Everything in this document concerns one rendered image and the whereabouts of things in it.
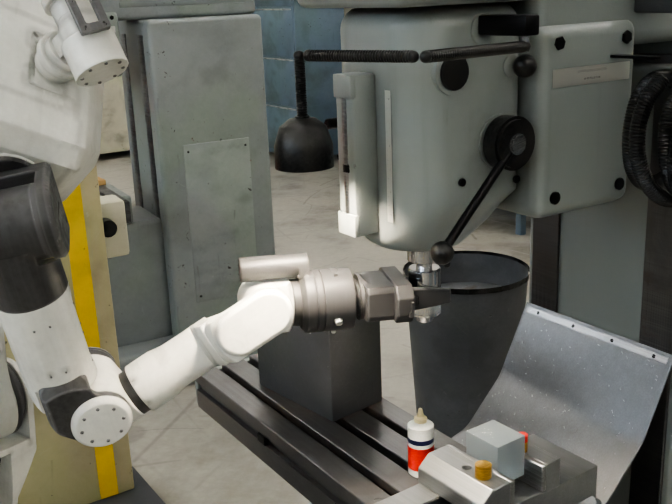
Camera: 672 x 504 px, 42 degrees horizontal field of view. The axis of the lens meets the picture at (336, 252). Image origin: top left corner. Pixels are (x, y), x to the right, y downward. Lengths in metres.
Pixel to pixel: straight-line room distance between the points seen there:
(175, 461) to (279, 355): 1.81
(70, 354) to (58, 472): 1.96
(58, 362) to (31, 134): 0.28
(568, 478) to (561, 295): 0.42
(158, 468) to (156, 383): 2.18
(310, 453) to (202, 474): 1.85
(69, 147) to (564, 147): 0.64
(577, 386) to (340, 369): 0.40
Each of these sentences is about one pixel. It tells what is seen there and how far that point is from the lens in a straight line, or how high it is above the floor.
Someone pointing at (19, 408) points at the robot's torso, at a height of 1.01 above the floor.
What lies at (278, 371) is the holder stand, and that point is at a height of 0.98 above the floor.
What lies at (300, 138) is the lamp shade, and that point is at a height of 1.49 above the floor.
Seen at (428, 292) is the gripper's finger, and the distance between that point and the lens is 1.25.
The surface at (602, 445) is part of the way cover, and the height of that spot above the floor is 0.94.
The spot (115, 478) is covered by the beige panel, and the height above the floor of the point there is 0.09.
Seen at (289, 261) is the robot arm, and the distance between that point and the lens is 1.21.
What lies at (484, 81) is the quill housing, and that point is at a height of 1.53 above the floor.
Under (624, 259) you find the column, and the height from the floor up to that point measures 1.22.
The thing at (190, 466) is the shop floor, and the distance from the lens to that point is 3.38.
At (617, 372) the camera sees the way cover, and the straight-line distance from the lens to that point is 1.53.
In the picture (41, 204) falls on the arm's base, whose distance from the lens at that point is 1.05.
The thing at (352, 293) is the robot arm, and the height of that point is 1.25.
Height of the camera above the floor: 1.66
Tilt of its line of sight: 17 degrees down
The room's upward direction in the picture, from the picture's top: 2 degrees counter-clockwise
